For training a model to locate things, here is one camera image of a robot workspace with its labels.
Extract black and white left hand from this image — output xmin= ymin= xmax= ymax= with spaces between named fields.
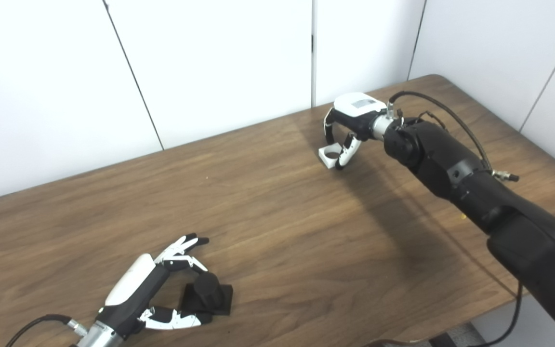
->
xmin=95 ymin=233 xmax=213 ymax=338

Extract thin right arm wires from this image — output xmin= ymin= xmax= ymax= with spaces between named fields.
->
xmin=417 ymin=111 xmax=447 ymax=130

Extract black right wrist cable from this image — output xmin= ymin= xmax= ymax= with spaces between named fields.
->
xmin=387 ymin=91 xmax=524 ymax=347

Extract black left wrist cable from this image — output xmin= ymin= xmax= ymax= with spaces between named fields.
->
xmin=4 ymin=314 xmax=88 ymax=347

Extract black and white right hand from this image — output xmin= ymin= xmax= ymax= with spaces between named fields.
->
xmin=324 ymin=92 xmax=388 ymax=171

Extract black peg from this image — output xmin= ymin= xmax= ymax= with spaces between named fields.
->
xmin=180 ymin=271 xmax=234 ymax=316

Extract white square piece with hole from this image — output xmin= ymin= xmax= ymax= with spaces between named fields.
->
xmin=318 ymin=143 xmax=350 ymax=169

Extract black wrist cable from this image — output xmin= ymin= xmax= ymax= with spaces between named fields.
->
xmin=4 ymin=314 xmax=88 ymax=347
xmin=387 ymin=91 xmax=524 ymax=347

